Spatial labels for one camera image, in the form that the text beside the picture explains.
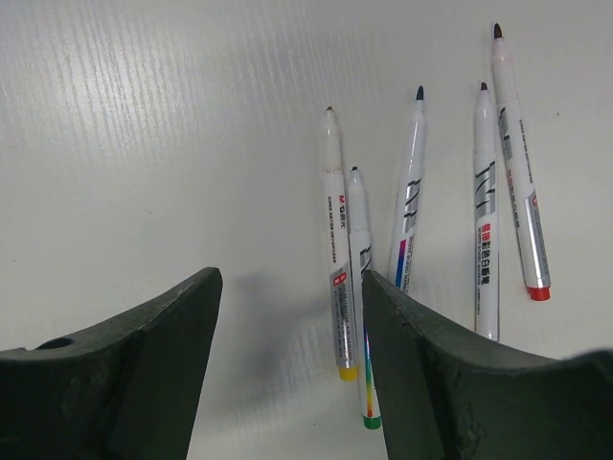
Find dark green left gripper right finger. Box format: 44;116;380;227
363;270;612;459

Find white marker yellow end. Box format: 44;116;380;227
322;106;358;381

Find white marker red end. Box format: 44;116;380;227
491;23;551;302

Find white marker purple end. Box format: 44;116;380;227
473;82;500;342

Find white marker green end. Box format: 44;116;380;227
347;166;383;430

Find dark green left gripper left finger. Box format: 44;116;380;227
1;267;223;459

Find white marker blue end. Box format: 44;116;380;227
388;85;427;293

